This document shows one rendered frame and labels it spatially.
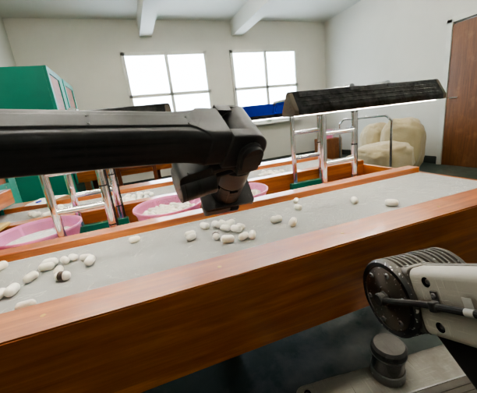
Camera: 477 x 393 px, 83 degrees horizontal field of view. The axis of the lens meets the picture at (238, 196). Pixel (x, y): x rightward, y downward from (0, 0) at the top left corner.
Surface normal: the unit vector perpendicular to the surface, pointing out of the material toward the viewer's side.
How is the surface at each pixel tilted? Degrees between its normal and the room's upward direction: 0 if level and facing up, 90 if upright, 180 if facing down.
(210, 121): 42
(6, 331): 0
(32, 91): 90
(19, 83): 90
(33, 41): 90
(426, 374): 3
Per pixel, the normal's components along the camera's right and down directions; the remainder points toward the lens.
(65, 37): 0.37, 0.21
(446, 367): -0.12, -0.95
